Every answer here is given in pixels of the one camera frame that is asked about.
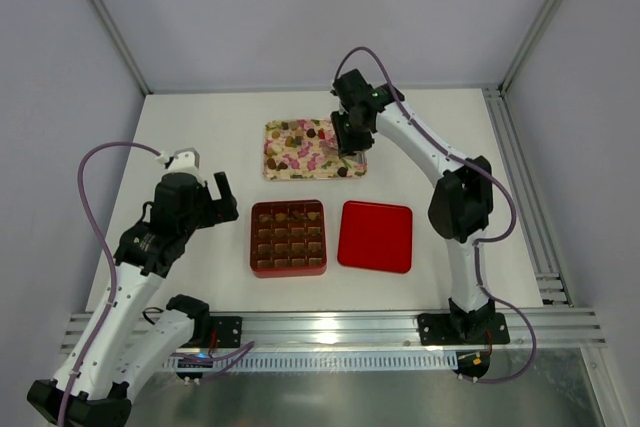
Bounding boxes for white slotted cable duct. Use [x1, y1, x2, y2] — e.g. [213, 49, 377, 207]
[160, 349, 458, 375]

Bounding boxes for aluminium frame post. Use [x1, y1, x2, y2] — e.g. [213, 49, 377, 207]
[499, 0, 564, 95]
[87, 0, 152, 96]

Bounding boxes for right aluminium side rail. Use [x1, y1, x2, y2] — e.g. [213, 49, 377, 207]
[483, 87, 574, 308]

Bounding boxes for metal tweezers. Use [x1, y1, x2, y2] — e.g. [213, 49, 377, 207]
[320, 139, 367, 165]

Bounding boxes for red box lid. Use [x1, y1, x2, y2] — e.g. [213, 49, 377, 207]
[337, 200, 413, 274]

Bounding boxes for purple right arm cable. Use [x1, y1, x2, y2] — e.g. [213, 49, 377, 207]
[330, 46, 539, 386]

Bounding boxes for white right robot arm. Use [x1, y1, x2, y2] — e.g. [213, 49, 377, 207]
[331, 81, 495, 343]

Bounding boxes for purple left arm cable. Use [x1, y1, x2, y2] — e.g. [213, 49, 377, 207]
[54, 141, 169, 427]

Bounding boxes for right aluminium frame post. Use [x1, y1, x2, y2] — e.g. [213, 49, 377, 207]
[499, 0, 564, 95]

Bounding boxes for red chocolate box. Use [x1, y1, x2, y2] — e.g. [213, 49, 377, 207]
[249, 199, 328, 279]

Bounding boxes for left aluminium frame post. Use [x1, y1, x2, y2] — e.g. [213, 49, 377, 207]
[87, 0, 152, 96]

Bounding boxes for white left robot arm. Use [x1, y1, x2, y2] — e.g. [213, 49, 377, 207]
[27, 171, 238, 426]

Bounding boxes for black mounting plate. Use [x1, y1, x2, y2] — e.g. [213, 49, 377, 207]
[208, 315, 243, 350]
[417, 313, 511, 346]

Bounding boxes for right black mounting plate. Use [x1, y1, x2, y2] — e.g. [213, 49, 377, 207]
[417, 313, 511, 346]

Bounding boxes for floral tray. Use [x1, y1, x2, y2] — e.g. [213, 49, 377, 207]
[262, 119, 368, 181]

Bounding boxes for aluminium front rail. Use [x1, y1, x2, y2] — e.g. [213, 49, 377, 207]
[58, 307, 609, 354]

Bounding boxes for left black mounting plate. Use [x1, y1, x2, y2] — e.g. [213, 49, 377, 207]
[208, 315, 243, 350]

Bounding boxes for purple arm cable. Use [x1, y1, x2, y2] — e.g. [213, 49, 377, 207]
[54, 141, 169, 427]
[330, 46, 539, 386]

